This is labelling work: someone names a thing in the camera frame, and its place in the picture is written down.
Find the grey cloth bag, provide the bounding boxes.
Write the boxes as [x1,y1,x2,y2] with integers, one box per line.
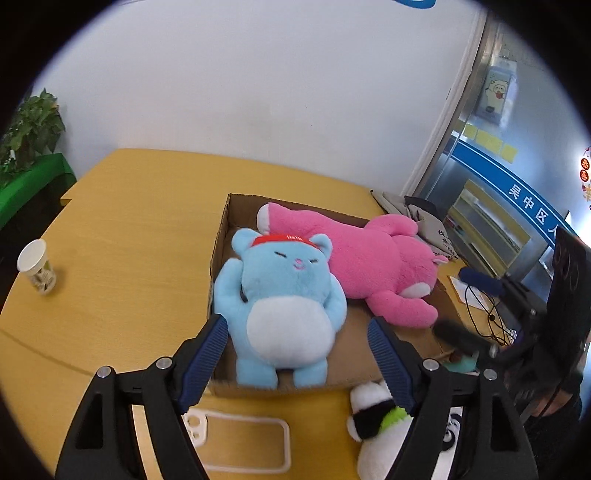
[372,189,460,261]

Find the cardboard box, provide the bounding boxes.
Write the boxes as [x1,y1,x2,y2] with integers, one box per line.
[205,193,472,400]

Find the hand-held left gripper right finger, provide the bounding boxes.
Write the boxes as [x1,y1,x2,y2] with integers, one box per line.
[366,316,540,480]

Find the blue plush bear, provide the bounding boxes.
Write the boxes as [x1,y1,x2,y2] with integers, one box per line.
[213,227,348,389]

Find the white phone case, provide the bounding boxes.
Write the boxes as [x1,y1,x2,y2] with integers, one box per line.
[182,407,291,472]

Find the leaf print paper cup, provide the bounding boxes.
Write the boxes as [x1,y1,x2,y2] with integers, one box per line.
[17,239,57,296]

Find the cartoon pig poster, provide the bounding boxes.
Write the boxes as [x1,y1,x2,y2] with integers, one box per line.
[478,65,518,125]

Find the red window decoration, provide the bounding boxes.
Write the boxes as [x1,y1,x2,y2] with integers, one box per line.
[579,148,591,201]

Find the green planter box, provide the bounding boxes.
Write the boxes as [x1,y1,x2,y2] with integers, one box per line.
[0,153,77,232]

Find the blue window banner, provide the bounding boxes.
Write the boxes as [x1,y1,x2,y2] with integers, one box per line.
[450,138,573,250]

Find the panda plush toy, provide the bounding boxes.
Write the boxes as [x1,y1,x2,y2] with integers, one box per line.
[347,379,465,480]

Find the teal and pink plush toy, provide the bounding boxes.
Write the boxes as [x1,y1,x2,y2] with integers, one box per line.
[443,351,481,374]

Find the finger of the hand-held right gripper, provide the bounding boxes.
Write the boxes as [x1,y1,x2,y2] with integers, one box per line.
[458,267,543,315]
[431,318,502,365]

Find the green potted plant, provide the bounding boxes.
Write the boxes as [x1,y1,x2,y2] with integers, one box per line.
[0,89,66,183]

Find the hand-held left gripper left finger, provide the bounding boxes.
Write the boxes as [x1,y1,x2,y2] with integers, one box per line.
[55,313,230,480]

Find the white paper sheet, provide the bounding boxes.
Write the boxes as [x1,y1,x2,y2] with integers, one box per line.
[447,274,497,319]

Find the black cables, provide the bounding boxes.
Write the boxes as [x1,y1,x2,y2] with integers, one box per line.
[464,284,518,347]

